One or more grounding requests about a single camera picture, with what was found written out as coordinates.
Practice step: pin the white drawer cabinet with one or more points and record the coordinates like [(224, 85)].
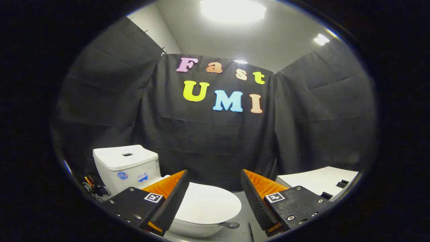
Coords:
[(315, 179)]

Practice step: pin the small ceiling light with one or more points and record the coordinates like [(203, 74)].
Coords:
[(321, 39)]

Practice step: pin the white toilet lid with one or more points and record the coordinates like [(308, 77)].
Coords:
[(208, 203)]

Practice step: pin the white toilet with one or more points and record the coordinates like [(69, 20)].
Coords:
[(124, 164)]

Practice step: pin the large ceiling light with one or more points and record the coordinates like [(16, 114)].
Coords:
[(233, 10)]

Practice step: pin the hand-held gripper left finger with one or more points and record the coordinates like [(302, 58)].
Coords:
[(173, 205)]

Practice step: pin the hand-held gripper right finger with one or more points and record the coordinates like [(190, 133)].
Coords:
[(257, 205)]

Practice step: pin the black backdrop cloth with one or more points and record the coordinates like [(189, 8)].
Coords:
[(208, 141)]

